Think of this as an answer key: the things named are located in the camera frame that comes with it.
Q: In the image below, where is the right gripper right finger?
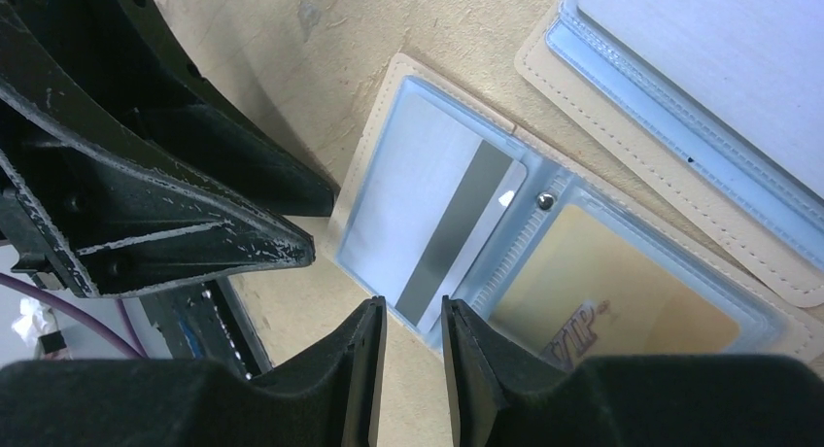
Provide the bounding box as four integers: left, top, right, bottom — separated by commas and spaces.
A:
441, 298, 823, 446

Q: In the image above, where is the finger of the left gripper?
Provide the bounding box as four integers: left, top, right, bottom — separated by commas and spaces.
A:
107, 0, 334, 217
1, 0, 316, 298

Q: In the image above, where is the beige snap card holder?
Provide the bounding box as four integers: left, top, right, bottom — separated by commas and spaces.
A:
323, 53, 823, 370

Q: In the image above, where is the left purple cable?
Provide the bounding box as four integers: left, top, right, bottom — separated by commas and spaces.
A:
0, 273, 153, 361

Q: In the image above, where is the gold VIP card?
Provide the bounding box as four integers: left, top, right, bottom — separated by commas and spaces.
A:
489, 206, 740, 371

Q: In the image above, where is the open beige card holder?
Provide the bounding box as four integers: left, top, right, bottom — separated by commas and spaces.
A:
514, 0, 823, 308

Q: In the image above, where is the silver card in holder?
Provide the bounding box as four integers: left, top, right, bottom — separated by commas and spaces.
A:
337, 81, 528, 334

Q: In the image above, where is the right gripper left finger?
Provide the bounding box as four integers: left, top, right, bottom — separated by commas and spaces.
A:
1, 297, 387, 446

